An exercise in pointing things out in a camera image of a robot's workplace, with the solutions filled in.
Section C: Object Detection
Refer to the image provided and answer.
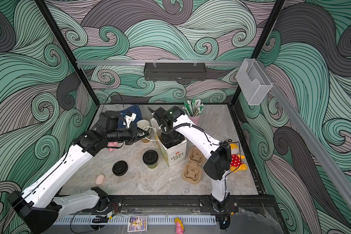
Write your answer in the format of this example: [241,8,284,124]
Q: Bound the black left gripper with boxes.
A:
[107,124,150,145]

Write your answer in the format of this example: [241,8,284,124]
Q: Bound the black coffee cup lid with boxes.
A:
[142,150,159,166]
[112,160,128,176]

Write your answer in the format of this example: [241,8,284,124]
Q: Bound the green white paper cup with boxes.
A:
[147,162,158,169]

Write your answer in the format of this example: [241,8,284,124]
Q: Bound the white green paper takeout bag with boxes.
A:
[143,118,187,168]

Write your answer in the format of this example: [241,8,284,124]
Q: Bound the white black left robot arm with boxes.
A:
[7,111,150,234]

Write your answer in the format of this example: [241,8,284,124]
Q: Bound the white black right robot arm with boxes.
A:
[148,106,232,203]

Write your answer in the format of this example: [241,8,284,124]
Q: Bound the stack of paper cups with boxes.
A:
[137,120,151,143]

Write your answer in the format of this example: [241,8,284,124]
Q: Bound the navy blue napkin stack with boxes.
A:
[123,104,142,123]

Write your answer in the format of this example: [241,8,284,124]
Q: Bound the green white wrapped straws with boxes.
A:
[183,99,204,117]

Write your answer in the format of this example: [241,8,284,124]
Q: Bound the pink plush toy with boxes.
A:
[108,142,118,151]

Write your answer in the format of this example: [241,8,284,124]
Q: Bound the pink metal straw bucket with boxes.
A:
[189,115,201,125]

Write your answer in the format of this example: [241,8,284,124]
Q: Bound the pink oval soap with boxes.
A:
[95,174,106,186]

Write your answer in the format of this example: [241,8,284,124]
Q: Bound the brown pulp cup carrier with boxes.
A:
[182,146,206,185]

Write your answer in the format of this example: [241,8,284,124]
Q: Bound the yellow plush doll red dress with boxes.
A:
[230,143,248,173]

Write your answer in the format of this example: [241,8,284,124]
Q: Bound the colourful picture card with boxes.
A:
[127,215,148,233]

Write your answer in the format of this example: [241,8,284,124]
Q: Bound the pink yellow small toy figure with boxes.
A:
[175,217,185,234]

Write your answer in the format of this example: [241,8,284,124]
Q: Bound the black wall shelf tray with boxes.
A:
[143,63,207,81]

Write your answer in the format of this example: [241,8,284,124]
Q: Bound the white slotted cable duct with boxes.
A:
[54,214,217,226]

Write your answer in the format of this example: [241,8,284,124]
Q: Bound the clear acrylic wall holder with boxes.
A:
[236,58,273,106]

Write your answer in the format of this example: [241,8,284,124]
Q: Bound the aluminium wall rail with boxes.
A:
[76,59,243,67]

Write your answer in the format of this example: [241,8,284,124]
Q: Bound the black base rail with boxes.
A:
[54,194,278,214]

